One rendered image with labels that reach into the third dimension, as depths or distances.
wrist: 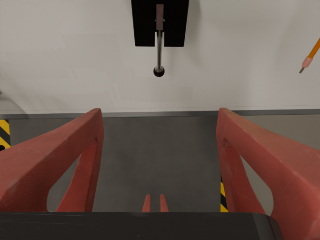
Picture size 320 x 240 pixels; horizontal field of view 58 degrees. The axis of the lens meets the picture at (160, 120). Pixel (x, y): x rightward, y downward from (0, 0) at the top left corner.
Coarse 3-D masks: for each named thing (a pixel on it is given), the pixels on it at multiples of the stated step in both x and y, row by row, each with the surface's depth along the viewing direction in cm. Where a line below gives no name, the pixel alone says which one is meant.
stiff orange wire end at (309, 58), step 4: (316, 44) 23; (316, 48) 23; (312, 52) 23; (308, 56) 24; (312, 56) 24; (304, 60) 24; (308, 60) 24; (304, 64) 25; (308, 64) 24; (300, 72) 26
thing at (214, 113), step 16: (112, 112) 53; (128, 112) 52; (144, 112) 52; (160, 112) 52; (176, 112) 52; (192, 112) 52; (208, 112) 52; (240, 112) 52; (256, 112) 52; (272, 112) 52; (288, 112) 51; (304, 112) 51
